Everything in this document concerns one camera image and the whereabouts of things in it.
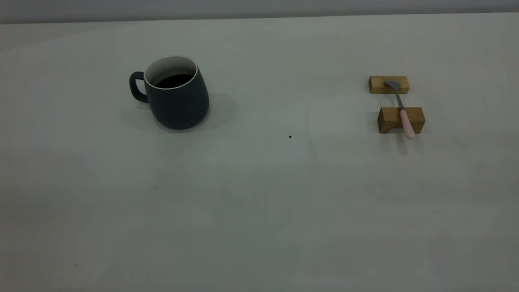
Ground dark grey ceramic cup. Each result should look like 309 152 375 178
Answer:
129 56 210 131

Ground pink handled metal spoon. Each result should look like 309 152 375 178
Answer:
384 80 416 140

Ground dark coffee liquid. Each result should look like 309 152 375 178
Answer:
155 74 195 89

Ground arched wooden block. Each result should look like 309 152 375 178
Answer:
377 107 426 134

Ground flat rectangular wooden block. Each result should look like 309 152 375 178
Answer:
369 76 410 94

